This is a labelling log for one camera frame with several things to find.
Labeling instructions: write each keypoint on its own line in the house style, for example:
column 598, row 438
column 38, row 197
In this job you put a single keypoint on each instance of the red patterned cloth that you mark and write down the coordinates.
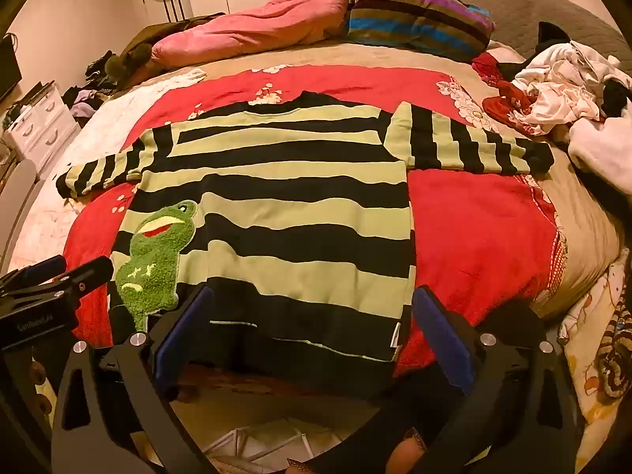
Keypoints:
column 503, row 103

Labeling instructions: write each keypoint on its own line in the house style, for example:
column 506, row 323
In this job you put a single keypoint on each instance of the olive coat with fur trim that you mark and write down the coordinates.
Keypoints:
column 143, row 54

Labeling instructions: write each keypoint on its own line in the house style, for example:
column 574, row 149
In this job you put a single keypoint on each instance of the black cloth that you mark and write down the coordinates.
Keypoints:
column 553, row 34

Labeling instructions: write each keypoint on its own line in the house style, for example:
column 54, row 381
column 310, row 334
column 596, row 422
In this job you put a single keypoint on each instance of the pink duvet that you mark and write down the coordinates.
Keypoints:
column 256, row 24

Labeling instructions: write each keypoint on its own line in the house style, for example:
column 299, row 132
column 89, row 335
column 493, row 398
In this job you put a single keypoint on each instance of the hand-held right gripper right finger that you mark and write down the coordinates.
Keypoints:
column 442, row 340

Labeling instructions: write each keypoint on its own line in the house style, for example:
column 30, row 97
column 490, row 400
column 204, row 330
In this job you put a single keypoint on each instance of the pile of white clothes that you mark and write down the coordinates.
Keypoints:
column 568, row 89

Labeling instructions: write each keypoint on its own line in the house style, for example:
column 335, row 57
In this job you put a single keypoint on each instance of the cartoon printed sheet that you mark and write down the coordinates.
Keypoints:
column 582, row 335

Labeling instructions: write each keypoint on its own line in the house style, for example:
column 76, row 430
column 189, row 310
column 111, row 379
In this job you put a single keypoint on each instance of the black monitor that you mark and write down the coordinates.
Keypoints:
column 9, row 69

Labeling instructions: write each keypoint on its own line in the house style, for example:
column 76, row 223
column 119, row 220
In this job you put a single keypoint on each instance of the green black striped frog sweater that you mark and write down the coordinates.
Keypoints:
column 296, row 197

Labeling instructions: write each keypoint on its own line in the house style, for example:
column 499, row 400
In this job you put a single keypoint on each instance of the red floral blanket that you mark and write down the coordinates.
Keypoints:
column 484, row 237

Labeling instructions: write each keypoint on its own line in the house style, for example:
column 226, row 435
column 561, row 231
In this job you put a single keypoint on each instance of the pile of clothes on floor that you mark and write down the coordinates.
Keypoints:
column 86, row 96

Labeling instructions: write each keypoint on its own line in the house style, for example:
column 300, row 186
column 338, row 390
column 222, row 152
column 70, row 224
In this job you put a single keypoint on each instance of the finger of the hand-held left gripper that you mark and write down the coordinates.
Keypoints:
column 91, row 270
column 42, row 267

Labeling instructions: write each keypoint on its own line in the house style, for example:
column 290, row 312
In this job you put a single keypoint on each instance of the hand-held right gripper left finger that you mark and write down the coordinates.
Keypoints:
column 182, row 326

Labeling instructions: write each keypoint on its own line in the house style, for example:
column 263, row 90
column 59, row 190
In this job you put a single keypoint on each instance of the snake print cloth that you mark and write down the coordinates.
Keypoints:
column 614, row 355

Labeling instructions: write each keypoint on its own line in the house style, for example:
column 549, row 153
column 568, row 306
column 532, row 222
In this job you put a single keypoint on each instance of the grey quilted headboard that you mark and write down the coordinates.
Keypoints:
column 523, row 5

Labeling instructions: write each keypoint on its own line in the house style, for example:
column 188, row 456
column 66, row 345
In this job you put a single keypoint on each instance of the white drawer chest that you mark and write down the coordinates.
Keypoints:
column 39, row 128

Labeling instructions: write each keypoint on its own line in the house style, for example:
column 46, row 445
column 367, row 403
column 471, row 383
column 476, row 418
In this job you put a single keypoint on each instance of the multicolour striped pillow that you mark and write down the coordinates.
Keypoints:
column 419, row 15

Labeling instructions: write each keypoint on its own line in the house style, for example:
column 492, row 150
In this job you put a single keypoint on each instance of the beige bed sheet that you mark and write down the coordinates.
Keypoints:
column 582, row 217

